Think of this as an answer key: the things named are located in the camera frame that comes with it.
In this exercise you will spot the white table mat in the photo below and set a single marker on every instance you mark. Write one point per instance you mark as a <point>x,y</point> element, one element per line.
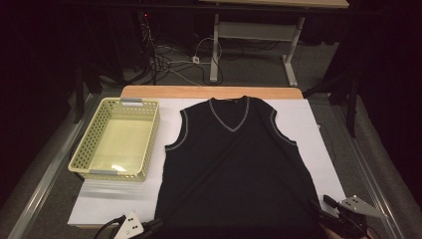
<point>99,205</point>

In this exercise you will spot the black stand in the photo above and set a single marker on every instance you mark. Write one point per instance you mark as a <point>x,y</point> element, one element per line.
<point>351,109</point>
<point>78,99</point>

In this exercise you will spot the black knit vest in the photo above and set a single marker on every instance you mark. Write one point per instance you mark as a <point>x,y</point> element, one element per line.
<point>232,172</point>

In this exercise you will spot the white power adapter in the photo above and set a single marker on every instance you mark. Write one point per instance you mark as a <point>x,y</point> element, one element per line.
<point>195,60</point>

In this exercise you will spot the pale yellow plastic basket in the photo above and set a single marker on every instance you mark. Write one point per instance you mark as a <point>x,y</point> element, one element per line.
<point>122,142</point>

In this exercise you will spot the white-legged desk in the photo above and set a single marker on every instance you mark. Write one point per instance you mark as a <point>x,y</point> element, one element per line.
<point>255,31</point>

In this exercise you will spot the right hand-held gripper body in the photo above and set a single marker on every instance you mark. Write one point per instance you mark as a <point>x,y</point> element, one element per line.
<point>356,207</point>

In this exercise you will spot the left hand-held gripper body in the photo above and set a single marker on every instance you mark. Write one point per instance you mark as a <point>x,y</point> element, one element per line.
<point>132,227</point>

